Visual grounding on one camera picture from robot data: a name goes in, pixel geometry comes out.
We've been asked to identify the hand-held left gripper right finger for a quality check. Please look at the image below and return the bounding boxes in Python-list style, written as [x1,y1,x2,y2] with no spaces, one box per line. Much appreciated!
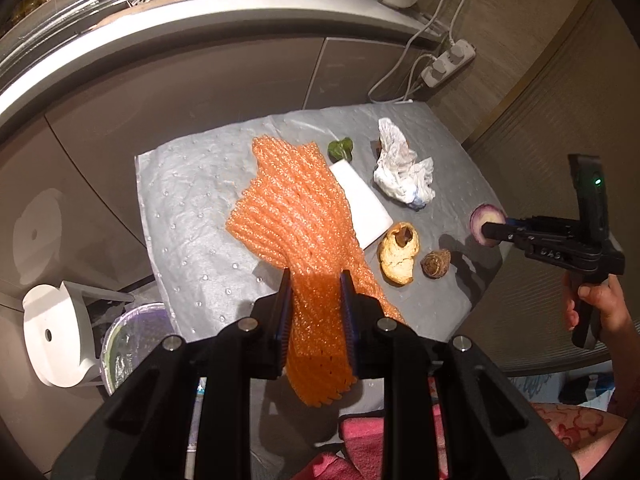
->
[340,269,581,480]

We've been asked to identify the crumpled white tissue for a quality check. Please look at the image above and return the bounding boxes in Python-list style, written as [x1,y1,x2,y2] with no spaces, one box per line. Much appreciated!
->
[372,117,436,209]

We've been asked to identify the blue patterned cloth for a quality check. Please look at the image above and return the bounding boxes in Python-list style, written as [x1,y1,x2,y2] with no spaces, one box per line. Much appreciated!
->
[560,374,617,406]

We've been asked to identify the steel kitchen sink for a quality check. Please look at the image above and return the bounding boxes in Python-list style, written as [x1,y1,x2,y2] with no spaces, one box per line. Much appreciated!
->
[0,0,211,68]

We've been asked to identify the white power strip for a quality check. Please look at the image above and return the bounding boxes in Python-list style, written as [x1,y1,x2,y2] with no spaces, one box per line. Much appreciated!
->
[420,40,476,88]

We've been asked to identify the yellowish bread piece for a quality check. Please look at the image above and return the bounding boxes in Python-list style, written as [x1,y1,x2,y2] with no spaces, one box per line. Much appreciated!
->
[377,221,418,287]

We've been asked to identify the person's right forearm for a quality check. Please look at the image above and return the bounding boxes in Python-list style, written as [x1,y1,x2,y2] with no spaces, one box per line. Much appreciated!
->
[600,310,640,418]

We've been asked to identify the grey absorbent mat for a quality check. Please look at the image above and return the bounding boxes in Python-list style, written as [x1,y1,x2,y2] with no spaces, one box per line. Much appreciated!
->
[135,101,503,461]

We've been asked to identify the grey kitchen cabinet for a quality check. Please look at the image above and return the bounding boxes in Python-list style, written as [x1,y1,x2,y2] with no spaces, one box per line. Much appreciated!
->
[0,35,436,311]

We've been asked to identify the white power cable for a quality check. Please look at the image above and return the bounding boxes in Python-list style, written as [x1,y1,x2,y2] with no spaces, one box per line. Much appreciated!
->
[368,2,451,103]
[450,0,473,46]

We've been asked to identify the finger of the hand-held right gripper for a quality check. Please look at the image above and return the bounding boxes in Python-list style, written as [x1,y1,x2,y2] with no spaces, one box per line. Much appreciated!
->
[482,222,541,252]
[505,215,547,231]

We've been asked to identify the floral pink cloth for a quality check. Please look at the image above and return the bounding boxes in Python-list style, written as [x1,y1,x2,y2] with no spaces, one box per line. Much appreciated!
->
[530,402,626,456]

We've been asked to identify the person's right hand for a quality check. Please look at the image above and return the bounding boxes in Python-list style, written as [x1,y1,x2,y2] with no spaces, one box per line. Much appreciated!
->
[562,275,631,335]

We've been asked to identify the purple onion half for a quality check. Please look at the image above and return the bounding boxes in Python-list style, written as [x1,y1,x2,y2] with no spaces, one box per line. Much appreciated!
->
[470,203,507,247]

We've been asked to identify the orange foam net sleeve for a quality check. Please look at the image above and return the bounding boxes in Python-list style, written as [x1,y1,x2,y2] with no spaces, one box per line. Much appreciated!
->
[225,136,406,407]

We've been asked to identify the green leaf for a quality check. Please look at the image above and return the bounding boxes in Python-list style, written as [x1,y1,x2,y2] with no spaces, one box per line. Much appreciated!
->
[327,138,355,162]

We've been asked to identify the white paper sheet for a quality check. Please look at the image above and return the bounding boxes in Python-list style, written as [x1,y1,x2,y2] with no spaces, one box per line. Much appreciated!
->
[327,160,393,251]

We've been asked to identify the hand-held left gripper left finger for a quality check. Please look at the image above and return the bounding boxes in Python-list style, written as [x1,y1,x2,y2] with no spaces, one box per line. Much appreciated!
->
[50,267,293,480]

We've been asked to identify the white plastic stool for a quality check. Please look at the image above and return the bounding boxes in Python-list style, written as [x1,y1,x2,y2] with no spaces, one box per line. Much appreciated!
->
[22,280,136,388]

